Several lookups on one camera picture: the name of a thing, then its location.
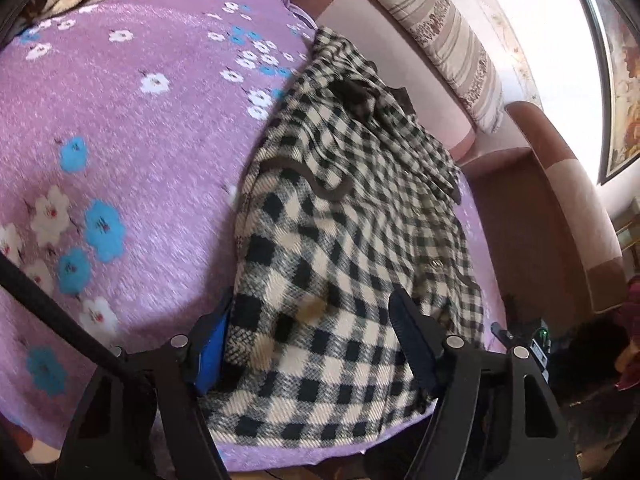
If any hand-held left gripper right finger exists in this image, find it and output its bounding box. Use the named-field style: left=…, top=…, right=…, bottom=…
left=389, top=287, right=583, bottom=480

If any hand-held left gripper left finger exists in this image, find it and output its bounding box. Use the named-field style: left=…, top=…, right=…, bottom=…
left=55, top=300, right=236, bottom=480

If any black and cream checkered coat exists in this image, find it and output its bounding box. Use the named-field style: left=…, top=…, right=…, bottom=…
left=202, top=25, right=486, bottom=448

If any dark cloth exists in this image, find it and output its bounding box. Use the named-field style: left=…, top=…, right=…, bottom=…
left=550, top=310, right=640, bottom=461

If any purple floral bedsheet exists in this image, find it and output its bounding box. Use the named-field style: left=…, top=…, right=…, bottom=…
left=0, top=0, right=508, bottom=471

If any striped pillow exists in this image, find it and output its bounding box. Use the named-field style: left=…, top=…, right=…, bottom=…
left=352, top=0, right=506, bottom=133

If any pink and brown sofa frame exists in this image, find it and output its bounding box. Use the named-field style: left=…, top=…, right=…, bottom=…
left=290, top=0, right=626, bottom=313

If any black cable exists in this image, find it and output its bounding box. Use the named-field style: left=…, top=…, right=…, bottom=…
left=0, top=252, right=128, bottom=376

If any framed wall picture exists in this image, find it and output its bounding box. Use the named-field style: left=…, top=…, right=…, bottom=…
left=570, top=0, right=640, bottom=186

